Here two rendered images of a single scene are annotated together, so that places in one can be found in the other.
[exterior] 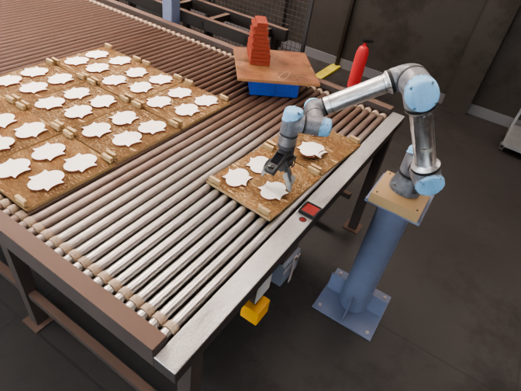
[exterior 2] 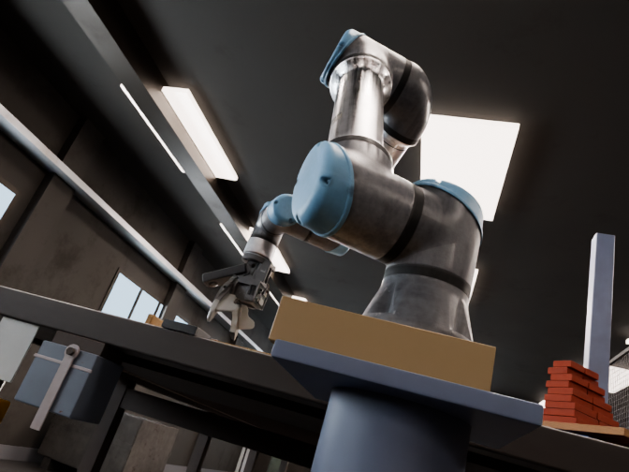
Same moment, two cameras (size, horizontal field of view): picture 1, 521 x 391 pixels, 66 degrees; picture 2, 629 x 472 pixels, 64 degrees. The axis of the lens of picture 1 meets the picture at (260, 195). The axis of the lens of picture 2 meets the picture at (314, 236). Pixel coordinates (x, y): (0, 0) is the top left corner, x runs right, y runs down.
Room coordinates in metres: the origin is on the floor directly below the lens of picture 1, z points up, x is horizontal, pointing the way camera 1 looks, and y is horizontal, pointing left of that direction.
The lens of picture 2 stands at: (1.33, -1.27, 0.76)
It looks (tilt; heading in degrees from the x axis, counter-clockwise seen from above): 23 degrees up; 81
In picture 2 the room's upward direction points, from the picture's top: 18 degrees clockwise
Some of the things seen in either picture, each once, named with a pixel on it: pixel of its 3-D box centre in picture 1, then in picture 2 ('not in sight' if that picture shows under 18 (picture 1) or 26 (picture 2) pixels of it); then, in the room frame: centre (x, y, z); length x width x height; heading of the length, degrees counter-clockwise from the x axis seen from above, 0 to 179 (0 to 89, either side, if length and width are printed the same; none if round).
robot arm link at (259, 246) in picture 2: (286, 139); (259, 252); (1.41, -0.07, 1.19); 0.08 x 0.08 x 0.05
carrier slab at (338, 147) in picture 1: (313, 145); not in sight; (1.83, -0.23, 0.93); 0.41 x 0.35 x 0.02; 147
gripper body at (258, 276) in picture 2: (284, 155); (250, 281); (1.41, -0.07, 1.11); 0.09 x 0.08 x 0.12; 149
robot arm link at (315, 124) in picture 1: (315, 123); (287, 216); (1.43, -0.17, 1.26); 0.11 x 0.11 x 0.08; 5
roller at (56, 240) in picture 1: (219, 141); not in sight; (1.76, 0.26, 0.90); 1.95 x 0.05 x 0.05; 152
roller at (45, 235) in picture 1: (211, 137); not in sight; (1.78, 0.30, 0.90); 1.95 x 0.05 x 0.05; 152
